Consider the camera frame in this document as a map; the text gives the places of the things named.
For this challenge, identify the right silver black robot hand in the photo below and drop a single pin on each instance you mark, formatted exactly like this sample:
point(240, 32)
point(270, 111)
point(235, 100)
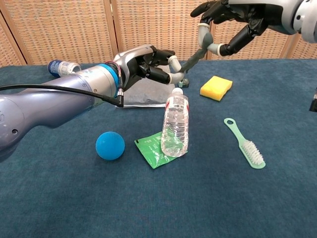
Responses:
point(260, 12)

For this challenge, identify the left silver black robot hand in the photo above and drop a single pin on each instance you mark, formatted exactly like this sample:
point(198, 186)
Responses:
point(138, 62)

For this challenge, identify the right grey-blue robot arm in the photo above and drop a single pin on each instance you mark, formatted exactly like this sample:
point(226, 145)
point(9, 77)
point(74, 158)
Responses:
point(309, 19)

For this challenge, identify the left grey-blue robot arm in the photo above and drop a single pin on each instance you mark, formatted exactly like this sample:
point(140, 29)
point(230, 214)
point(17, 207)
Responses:
point(49, 101)

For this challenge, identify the grey filled zip bag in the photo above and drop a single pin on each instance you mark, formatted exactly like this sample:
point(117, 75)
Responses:
point(148, 95)

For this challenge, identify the woven wicker screen panel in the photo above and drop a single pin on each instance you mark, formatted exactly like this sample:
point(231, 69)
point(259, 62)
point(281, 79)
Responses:
point(7, 49)
point(272, 47)
point(161, 24)
point(307, 49)
point(62, 29)

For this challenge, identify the small green black cube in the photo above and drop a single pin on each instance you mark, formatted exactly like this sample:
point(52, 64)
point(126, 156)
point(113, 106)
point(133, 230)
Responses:
point(185, 83)

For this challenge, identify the clear plastic water bottle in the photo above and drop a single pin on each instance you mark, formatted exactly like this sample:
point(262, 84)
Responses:
point(174, 124)

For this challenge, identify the blue silver drink can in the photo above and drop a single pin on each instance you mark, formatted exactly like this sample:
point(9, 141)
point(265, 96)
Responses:
point(59, 68)

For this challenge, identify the yellow sponge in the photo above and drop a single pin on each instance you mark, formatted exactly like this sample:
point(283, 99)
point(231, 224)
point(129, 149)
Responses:
point(215, 88)

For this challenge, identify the blue ball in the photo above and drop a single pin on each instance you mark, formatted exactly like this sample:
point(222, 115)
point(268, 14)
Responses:
point(110, 145)

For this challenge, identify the green foil packet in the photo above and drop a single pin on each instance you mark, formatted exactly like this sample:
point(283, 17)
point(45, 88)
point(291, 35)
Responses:
point(151, 151)

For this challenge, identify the mint green scrub brush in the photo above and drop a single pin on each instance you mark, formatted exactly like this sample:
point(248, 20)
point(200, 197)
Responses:
point(252, 151)

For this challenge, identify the blue carpet table cover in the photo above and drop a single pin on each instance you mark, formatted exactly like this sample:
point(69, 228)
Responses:
point(74, 198)

